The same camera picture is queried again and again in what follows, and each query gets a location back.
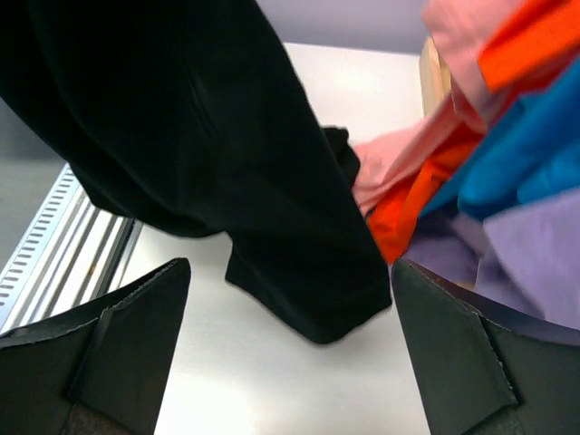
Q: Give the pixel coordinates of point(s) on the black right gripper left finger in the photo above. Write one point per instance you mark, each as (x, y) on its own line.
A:
(99, 368)

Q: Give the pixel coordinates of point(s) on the white slotted cable duct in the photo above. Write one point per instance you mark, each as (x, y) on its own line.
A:
(35, 239)

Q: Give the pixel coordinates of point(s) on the orange t shirt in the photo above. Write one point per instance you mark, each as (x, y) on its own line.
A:
(494, 50)

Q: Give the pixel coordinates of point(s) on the wooden clothes rack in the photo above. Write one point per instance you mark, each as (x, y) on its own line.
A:
(435, 80)

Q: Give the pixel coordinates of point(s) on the blue t shirt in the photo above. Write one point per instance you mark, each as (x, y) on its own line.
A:
(531, 153)

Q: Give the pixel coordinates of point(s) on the aluminium mounting rail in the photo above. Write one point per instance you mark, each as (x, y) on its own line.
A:
(85, 258)

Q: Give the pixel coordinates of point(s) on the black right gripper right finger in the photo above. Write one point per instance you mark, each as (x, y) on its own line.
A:
(482, 367)

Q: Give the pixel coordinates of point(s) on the pink t shirt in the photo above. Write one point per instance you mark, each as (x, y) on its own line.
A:
(459, 30)

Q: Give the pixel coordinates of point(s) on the lavender t shirt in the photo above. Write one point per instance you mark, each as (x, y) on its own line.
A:
(526, 257)

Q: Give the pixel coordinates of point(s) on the black t shirt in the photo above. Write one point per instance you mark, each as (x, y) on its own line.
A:
(188, 116)

